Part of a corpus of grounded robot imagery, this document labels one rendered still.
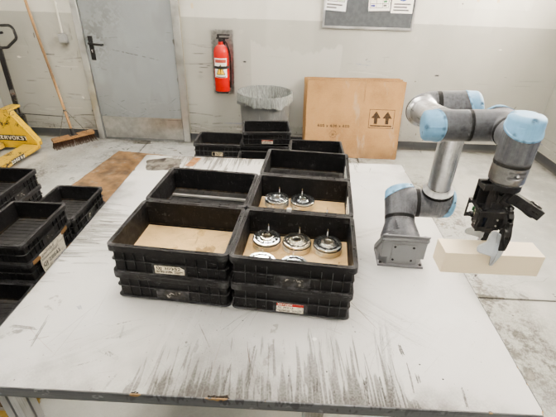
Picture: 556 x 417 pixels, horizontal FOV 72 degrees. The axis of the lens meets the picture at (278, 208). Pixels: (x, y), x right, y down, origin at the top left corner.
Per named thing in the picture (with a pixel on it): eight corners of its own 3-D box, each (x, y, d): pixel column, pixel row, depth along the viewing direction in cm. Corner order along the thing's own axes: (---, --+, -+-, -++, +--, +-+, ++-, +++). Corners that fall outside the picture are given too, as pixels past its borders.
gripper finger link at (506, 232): (490, 246, 93) (496, 211, 91) (497, 246, 93) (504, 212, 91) (500, 252, 89) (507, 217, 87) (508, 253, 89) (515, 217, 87)
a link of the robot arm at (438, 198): (410, 203, 165) (435, 83, 128) (447, 204, 163) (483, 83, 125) (414, 223, 157) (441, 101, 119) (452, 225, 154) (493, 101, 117)
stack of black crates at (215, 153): (245, 168, 359) (245, 132, 341) (242, 182, 333) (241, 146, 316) (203, 166, 360) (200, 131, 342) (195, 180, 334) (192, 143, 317)
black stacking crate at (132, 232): (246, 234, 150) (246, 208, 144) (228, 285, 125) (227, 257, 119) (148, 225, 153) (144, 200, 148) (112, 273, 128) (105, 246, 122)
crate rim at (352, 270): (352, 222, 141) (353, 217, 140) (357, 275, 116) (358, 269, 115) (246, 213, 145) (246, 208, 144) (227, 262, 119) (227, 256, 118)
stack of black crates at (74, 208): (70, 227, 267) (57, 184, 250) (112, 229, 266) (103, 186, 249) (37, 264, 233) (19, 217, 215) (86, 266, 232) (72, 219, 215)
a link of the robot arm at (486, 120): (467, 103, 94) (480, 116, 85) (516, 102, 92) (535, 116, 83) (461, 133, 98) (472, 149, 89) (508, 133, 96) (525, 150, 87)
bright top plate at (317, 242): (341, 237, 142) (341, 236, 141) (342, 253, 133) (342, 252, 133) (313, 235, 142) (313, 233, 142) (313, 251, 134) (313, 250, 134)
